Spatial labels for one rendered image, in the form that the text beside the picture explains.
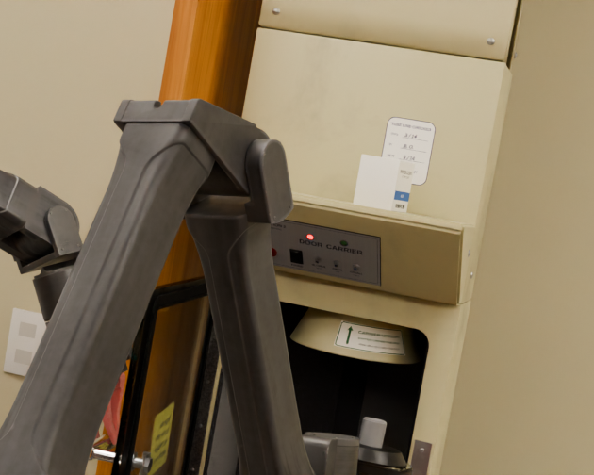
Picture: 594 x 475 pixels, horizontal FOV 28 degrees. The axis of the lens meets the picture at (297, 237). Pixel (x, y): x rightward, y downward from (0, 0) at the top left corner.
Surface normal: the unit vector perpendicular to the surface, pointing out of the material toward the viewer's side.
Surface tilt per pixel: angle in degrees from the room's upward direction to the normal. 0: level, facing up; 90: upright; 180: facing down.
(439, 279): 135
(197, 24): 90
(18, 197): 67
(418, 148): 90
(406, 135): 90
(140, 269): 81
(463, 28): 90
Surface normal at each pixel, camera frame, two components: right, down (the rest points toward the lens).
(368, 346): 0.15, -0.33
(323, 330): -0.51, -0.46
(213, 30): 0.95, 0.18
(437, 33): -0.25, 0.00
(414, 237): -0.30, 0.70
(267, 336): 0.84, 0.07
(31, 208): 0.68, -0.24
